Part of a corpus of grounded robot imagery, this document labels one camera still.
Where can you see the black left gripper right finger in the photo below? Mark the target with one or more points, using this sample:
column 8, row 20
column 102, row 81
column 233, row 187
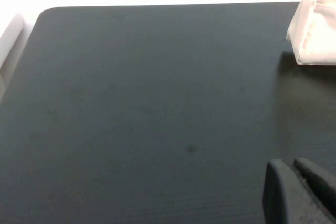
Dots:
column 319, row 179

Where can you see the pale pink fabric pencil case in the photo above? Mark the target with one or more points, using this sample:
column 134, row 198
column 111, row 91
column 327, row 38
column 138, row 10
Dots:
column 316, row 27

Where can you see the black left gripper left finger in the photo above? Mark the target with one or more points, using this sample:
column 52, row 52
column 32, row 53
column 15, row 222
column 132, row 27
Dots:
column 284, row 197

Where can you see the black table mat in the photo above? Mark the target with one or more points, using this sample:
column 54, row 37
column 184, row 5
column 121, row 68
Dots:
column 147, row 113

